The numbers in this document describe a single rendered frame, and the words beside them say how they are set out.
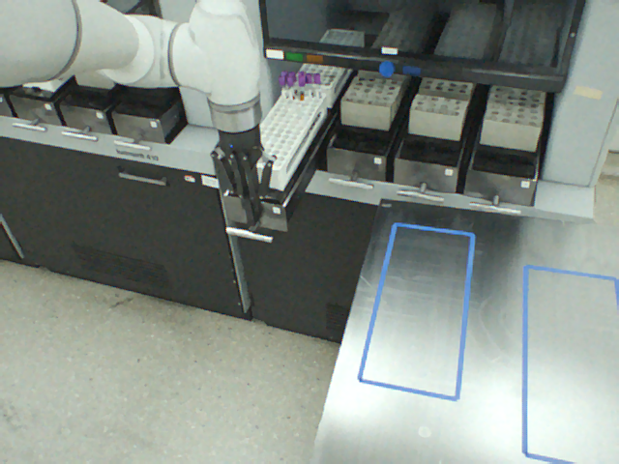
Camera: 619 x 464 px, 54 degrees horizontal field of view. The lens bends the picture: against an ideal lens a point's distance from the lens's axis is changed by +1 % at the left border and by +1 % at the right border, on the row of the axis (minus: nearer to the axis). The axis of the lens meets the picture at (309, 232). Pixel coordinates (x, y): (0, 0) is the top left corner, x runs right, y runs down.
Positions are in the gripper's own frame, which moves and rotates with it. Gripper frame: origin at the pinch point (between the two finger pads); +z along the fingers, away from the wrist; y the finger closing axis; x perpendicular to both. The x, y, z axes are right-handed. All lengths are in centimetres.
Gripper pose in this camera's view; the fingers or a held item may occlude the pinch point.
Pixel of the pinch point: (251, 208)
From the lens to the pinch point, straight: 120.6
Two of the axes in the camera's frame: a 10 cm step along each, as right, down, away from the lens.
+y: -9.4, -1.9, 2.8
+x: -3.3, 6.5, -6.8
